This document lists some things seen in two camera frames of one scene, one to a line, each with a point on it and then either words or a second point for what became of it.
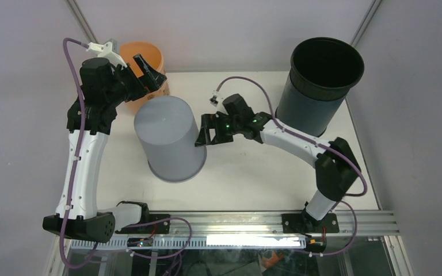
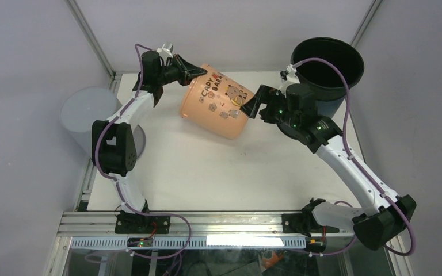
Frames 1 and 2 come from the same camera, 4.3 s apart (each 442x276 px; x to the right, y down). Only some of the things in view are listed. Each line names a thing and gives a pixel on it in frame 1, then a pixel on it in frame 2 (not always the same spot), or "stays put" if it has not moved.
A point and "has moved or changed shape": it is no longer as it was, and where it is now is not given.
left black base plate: [162, 227] stays put
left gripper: [152, 79] → [193, 71]
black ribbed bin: [322, 71] stays put
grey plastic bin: [167, 129] has moved or changed shape
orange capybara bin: [153, 56] has moved or changed shape
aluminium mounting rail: [358, 223] stays put
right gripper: [211, 121] → [263, 95]
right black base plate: [304, 223] stays put
